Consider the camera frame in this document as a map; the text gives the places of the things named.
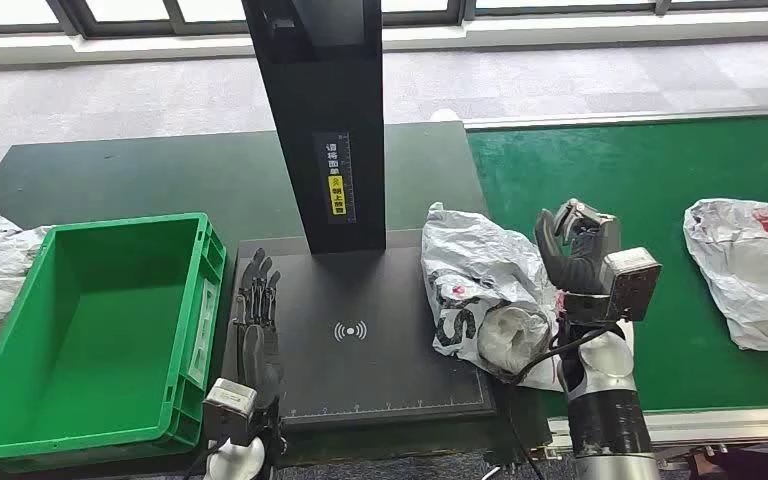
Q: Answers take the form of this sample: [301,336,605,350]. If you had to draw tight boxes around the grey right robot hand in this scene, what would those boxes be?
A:
[533,198,622,297]

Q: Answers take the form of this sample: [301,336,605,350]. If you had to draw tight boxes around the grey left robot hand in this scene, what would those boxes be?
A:
[232,248,286,407]

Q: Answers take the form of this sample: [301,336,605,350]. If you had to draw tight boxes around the grey bag large black letters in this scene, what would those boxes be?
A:
[421,201,571,392]

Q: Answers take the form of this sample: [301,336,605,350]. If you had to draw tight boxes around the grey bag red logo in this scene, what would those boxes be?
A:
[683,197,768,352]

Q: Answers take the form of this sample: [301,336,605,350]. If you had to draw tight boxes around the green conveyor belt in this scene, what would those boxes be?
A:
[466,113,768,415]

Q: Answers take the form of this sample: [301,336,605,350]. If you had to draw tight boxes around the black conveyor clamp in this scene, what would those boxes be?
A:
[483,453,524,480]

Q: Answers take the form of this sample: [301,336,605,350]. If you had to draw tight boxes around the clear crate label pocket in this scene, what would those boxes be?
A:
[187,278,220,389]

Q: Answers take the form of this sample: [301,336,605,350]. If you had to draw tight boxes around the black scanner base platform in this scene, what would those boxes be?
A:
[221,229,497,432]

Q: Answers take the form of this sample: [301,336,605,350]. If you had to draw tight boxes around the green plastic crate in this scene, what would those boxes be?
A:
[0,211,228,465]

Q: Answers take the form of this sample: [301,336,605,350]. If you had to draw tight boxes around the black yellow label sticker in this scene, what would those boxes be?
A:
[312,131,357,225]

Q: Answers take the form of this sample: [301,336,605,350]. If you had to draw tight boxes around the dark green table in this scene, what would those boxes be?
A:
[0,121,551,465]

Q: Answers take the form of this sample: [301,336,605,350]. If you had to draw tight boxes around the brown mechanical part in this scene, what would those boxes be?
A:
[687,447,730,480]

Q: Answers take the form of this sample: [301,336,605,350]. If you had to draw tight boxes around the white window sill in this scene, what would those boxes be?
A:
[0,7,768,70]

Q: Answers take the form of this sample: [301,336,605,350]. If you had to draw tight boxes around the black scanner column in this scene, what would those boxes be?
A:
[241,0,387,255]

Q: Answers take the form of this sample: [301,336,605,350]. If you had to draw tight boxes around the black right camera bracket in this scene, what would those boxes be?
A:
[559,291,624,327]

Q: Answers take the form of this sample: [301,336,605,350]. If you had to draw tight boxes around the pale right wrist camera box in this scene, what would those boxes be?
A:
[602,246,662,323]

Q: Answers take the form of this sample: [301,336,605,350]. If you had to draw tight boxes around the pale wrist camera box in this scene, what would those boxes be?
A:
[203,377,258,442]
[602,246,662,323]

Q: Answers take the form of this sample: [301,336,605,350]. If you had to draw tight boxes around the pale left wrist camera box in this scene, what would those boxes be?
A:
[203,377,258,442]

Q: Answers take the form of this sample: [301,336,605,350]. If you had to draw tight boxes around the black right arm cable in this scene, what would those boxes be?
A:
[489,323,627,387]

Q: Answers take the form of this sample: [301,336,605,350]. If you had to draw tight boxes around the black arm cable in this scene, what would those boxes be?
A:
[181,440,226,480]
[489,323,627,387]

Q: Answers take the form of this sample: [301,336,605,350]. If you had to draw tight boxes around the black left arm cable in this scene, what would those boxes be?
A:
[181,440,226,480]

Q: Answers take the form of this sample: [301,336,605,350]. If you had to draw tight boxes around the thin aluminium conveyor rail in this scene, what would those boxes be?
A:
[463,103,768,130]

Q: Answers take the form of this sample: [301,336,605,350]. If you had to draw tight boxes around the wide aluminium conveyor rail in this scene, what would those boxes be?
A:
[546,407,768,452]

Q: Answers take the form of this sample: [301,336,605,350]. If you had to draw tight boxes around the dark window frame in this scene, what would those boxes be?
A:
[0,0,768,39]

